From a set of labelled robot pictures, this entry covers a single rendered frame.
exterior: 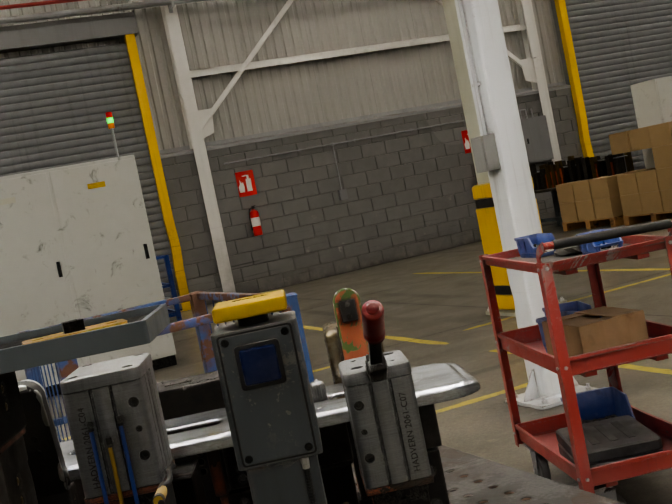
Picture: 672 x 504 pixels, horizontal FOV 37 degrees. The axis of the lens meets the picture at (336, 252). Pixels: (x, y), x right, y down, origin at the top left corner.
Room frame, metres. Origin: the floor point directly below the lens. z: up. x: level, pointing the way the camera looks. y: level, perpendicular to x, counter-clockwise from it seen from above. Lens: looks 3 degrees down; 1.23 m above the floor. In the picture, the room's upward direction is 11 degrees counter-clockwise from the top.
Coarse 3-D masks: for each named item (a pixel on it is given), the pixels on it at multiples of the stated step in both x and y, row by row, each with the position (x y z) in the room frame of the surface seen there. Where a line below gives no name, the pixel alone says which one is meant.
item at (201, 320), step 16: (144, 304) 4.29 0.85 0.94; (192, 304) 4.35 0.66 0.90; (288, 304) 3.29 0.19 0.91; (192, 320) 3.17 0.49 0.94; (208, 320) 3.19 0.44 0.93; (208, 336) 4.35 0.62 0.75; (304, 336) 3.30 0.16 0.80; (208, 352) 4.34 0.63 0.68; (304, 352) 3.30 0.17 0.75; (32, 368) 4.05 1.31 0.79; (48, 368) 3.44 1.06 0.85; (64, 368) 3.00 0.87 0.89; (208, 368) 4.33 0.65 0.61; (48, 384) 3.55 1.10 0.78; (48, 400) 3.66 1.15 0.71; (64, 416) 4.11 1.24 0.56
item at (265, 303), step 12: (240, 300) 0.83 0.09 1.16; (252, 300) 0.80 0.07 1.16; (264, 300) 0.79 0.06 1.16; (276, 300) 0.79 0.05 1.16; (216, 312) 0.79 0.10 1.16; (228, 312) 0.79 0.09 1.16; (240, 312) 0.79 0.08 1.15; (252, 312) 0.79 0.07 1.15; (264, 312) 0.79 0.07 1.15; (240, 324) 0.81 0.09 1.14; (252, 324) 0.81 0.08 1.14
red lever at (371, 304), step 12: (372, 300) 0.85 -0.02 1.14; (372, 312) 0.84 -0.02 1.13; (372, 324) 0.85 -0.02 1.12; (384, 324) 0.87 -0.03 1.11; (372, 336) 0.87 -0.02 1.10; (384, 336) 0.88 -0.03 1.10; (372, 348) 0.90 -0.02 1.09; (372, 360) 0.93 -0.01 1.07; (384, 360) 0.94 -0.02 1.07; (372, 372) 0.93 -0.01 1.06; (384, 372) 0.94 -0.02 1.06
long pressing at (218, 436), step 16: (416, 368) 1.23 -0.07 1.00; (432, 368) 1.21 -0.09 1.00; (448, 368) 1.19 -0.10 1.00; (336, 384) 1.23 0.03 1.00; (416, 384) 1.13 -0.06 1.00; (432, 384) 1.11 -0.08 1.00; (448, 384) 1.08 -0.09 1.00; (464, 384) 1.08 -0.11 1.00; (336, 400) 1.13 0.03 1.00; (432, 400) 1.07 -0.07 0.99; (448, 400) 1.07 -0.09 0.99; (192, 416) 1.21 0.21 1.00; (208, 416) 1.19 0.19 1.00; (224, 416) 1.17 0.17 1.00; (320, 416) 1.06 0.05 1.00; (336, 416) 1.07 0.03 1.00; (192, 432) 1.12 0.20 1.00; (208, 432) 1.10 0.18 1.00; (224, 432) 1.07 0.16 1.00; (64, 448) 1.18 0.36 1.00; (176, 448) 1.06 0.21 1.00; (192, 448) 1.06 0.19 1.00; (208, 448) 1.06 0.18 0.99; (224, 448) 1.06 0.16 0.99
